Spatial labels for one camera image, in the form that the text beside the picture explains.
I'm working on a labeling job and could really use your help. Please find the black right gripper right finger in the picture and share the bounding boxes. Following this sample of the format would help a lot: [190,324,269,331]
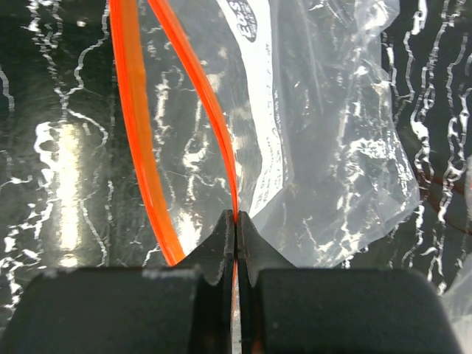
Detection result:
[235,212,462,353]

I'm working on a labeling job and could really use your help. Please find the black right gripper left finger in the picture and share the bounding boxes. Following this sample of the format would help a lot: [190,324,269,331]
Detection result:
[1,210,235,353]

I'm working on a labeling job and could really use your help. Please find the clear zip bag orange zipper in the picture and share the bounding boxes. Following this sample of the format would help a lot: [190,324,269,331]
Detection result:
[109,1,419,267]

